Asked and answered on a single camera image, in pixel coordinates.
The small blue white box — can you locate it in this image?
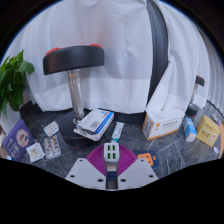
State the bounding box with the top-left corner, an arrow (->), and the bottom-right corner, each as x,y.
182,117 -> 198,143

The white pleated curtain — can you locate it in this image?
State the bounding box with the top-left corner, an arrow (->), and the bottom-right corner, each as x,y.
199,29 -> 224,114

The dark blue orange power strip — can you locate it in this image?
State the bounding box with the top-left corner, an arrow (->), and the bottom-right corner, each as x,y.
133,149 -> 160,171

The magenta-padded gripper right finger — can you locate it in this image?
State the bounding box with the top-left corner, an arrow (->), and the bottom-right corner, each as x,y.
116,143 -> 159,191

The orange round mat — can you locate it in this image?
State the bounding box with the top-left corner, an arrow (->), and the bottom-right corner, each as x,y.
218,121 -> 224,158

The white charger block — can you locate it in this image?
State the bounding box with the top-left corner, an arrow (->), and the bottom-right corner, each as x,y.
103,142 -> 120,191

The white square packet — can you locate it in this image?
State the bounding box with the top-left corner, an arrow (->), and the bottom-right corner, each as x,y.
25,142 -> 46,164

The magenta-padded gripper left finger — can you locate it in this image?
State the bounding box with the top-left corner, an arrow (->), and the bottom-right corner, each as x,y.
65,143 -> 108,191

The green potted plant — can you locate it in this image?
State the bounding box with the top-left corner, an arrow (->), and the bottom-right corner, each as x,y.
0,49 -> 36,118

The small white card packet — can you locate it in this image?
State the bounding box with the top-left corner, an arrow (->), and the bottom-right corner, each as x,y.
43,121 -> 60,138

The white orange medicine box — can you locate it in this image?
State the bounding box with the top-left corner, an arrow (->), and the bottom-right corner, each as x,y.
142,108 -> 186,141

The small black red dumbbell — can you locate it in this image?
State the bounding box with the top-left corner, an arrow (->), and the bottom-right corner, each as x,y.
184,75 -> 206,121

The white draped curtain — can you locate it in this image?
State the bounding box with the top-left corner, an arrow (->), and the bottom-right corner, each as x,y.
9,0 -> 211,115

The white teal ointment tube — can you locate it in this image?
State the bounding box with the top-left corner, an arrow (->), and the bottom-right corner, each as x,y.
110,121 -> 125,143

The yellow box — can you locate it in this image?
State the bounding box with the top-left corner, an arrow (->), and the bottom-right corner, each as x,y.
195,114 -> 222,148

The pill blister pack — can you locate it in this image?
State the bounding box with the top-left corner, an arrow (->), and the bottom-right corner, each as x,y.
43,134 -> 62,160

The white blue medicine box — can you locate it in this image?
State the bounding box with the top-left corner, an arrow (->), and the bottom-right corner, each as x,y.
73,108 -> 115,142

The purple box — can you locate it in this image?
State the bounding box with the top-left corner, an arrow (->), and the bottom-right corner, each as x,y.
1,118 -> 35,162

